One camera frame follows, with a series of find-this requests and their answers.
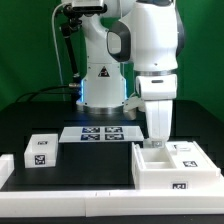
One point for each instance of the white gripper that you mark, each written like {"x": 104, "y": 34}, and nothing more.
{"x": 158, "y": 93}

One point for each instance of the white cabinet door panel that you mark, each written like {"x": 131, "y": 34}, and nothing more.
{"x": 183, "y": 155}
{"x": 147, "y": 143}

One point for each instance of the white cabinet body box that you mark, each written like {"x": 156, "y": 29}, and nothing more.
{"x": 152, "y": 169}

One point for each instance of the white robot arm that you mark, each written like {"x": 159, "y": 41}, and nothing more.
{"x": 131, "y": 66}

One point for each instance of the white cabinet top block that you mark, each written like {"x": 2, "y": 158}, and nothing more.
{"x": 41, "y": 151}

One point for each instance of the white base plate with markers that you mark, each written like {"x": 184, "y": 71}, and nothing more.
{"x": 101, "y": 134}

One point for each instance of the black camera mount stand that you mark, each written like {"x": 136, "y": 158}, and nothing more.
{"x": 73, "y": 25}

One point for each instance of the white U-shaped obstacle frame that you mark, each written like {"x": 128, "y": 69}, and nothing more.
{"x": 105, "y": 203}

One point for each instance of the grey rear camera box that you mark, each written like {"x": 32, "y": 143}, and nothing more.
{"x": 95, "y": 6}

